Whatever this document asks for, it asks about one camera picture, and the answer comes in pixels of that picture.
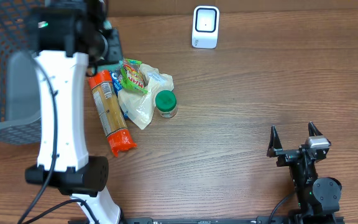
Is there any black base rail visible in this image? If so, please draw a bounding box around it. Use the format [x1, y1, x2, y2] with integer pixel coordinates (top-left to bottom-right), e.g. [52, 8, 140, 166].
[68, 216, 346, 224]

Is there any dark grey plastic basket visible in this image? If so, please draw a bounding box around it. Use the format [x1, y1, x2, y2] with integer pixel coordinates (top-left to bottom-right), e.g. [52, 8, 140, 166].
[0, 0, 45, 145]

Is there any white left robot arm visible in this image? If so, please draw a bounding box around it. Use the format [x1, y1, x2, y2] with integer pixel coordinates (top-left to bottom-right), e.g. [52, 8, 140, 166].
[25, 0, 125, 224]

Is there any blue Oreo cookie pack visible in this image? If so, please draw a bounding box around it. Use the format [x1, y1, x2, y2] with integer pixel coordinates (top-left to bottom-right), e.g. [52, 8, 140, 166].
[109, 69, 129, 120]

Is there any beige paper bag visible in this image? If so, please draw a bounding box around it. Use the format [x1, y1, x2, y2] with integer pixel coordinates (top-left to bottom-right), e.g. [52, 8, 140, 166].
[117, 63, 174, 129]

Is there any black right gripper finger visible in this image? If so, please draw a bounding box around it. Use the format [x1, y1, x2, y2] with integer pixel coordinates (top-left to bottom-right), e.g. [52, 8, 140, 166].
[308, 121, 323, 136]
[267, 125, 283, 152]

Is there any green lid jar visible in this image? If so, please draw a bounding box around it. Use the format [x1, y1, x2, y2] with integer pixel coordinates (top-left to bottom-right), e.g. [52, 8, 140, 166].
[155, 90, 178, 118]

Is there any white barcode scanner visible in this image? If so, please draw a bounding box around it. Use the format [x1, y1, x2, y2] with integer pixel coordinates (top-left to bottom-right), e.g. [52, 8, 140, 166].
[191, 6, 220, 49]

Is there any red snack packet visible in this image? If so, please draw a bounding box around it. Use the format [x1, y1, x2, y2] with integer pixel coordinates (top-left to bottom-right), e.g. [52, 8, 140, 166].
[88, 70, 137, 157]

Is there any green snack packet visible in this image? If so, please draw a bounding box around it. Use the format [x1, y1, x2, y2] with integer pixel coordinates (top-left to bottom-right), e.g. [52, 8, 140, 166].
[119, 58, 148, 95]

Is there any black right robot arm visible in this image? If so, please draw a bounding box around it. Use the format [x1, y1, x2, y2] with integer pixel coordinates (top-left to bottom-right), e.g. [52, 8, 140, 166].
[267, 122, 342, 223]

